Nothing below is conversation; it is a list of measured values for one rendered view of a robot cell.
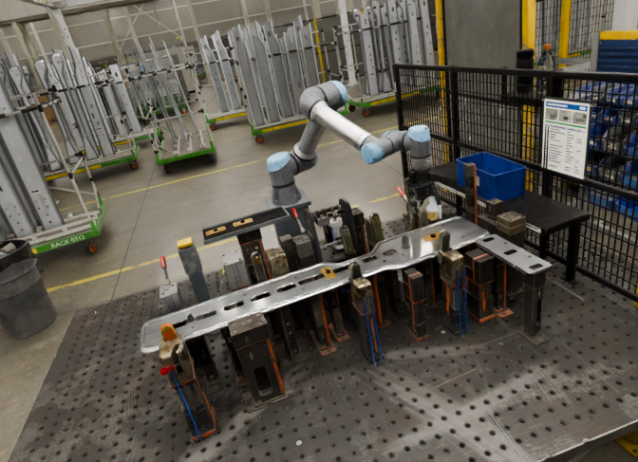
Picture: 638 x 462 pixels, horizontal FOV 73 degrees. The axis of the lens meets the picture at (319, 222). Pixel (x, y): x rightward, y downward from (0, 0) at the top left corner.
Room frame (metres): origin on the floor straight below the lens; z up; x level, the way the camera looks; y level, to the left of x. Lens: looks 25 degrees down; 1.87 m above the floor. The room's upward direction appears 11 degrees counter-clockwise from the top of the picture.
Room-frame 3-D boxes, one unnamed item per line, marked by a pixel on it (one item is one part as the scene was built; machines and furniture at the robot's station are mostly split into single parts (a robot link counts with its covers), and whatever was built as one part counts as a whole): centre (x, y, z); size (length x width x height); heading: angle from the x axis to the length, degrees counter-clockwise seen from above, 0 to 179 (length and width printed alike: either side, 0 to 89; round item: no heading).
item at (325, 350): (1.39, 0.08, 0.84); 0.17 x 0.06 x 0.29; 15
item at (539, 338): (1.21, -0.69, 0.84); 0.11 x 0.06 x 0.29; 15
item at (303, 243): (1.60, 0.08, 0.89); 0.13 x 0.11 x 0.38; 15
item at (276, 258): (1.53, 0.20, 0.89); 0.13 x 0.11 x 0.38; 15
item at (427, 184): (1.53, -0.42, 1.25); 0.09 x 0.08 x 0.12; 105
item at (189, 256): (1.62, 0.56, 0.92); 0.08 x 0.08 x 0.44; 15
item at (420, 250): (1.40, 0.02, 1.00); 1.38 x 0.22 x 0.02; 105
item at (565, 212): (1.84, -0.82, 1.01); 0.90 x 0.22 x 0.03; 15
